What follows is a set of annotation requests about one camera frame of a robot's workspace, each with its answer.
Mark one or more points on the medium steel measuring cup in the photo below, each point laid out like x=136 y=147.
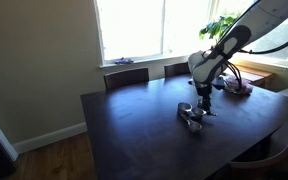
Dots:
x=198 y=114

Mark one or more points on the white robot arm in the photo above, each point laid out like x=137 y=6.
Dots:
x=258 y=20

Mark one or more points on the wooden side bench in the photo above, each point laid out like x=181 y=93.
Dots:
x=256 y=77

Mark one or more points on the purple object on windowsill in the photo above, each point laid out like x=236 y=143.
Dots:
x=123 y=61

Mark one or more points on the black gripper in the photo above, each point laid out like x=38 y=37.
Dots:
x=204 y=90

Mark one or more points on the dark wooden chair right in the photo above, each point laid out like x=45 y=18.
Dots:
x=176 y=69

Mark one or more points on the green potted plant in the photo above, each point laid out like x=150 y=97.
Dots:
x=215 y=29

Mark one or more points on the large steel measuring cup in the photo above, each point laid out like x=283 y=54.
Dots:
x=185 y=109

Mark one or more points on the pink plastic food bag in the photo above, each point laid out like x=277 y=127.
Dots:
x=234 y=86

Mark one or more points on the dark wooden chair left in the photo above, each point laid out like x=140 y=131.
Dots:
x=127 y=77

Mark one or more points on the small steel measuring cup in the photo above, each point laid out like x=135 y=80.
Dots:
x=194 y=127

